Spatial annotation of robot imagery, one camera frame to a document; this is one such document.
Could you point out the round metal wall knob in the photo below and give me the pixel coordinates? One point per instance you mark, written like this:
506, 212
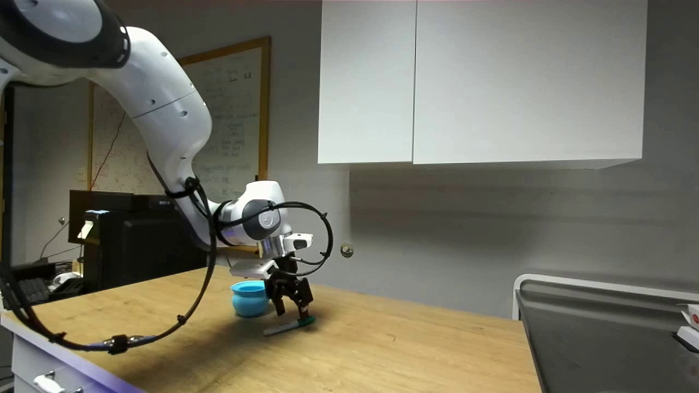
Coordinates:
348, 249

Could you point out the wood framed whiteboard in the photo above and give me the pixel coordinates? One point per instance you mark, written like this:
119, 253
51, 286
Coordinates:
238, 109

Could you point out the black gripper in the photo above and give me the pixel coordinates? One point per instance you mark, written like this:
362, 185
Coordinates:
283, 269

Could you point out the black box shaped machine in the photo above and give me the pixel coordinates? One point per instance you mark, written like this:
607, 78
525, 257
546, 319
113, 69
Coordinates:
146, 240

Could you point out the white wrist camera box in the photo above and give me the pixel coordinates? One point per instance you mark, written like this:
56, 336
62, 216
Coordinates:
299, 240

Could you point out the black desk phone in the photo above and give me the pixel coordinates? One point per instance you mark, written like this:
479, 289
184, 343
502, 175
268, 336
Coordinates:
37, 284

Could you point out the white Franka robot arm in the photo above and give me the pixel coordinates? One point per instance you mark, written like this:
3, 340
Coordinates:
160, 109

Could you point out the grey panel with white frame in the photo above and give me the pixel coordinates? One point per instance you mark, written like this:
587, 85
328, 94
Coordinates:
605, 341

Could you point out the green capped Sharpie marker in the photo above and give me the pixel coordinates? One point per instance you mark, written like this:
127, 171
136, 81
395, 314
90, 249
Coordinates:
287, 329

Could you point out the small tag on machine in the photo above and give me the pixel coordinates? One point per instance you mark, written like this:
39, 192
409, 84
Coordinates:
87, 229

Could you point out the small blue vase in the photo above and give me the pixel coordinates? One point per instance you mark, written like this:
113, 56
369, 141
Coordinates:
251, 299

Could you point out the white wall cabinet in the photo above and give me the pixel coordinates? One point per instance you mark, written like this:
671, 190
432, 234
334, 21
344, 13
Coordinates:
482, 80

